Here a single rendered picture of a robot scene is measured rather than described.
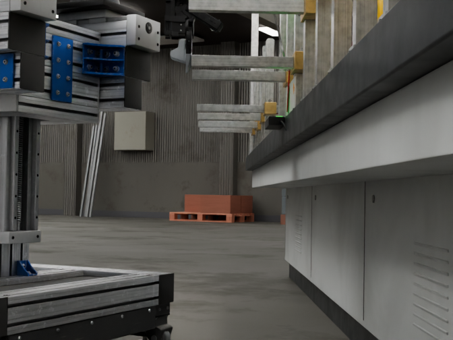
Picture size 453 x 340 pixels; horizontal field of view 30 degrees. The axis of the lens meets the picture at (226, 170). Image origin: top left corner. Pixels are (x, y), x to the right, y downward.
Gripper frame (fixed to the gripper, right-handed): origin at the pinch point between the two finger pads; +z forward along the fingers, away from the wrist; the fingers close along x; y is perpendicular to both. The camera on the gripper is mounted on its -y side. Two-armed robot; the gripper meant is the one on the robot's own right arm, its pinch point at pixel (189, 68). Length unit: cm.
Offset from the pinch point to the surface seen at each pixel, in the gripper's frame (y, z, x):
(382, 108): -31, 22, 111
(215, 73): -7.4, -2.3, -23.5
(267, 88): -31, -12, -127
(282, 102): -31, 3, -53
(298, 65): -30.0, -0.9, 5.1
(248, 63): -16.3, -1.6, 1.5
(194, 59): -1.4, -2.2, 1.5
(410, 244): -52, 45, 46
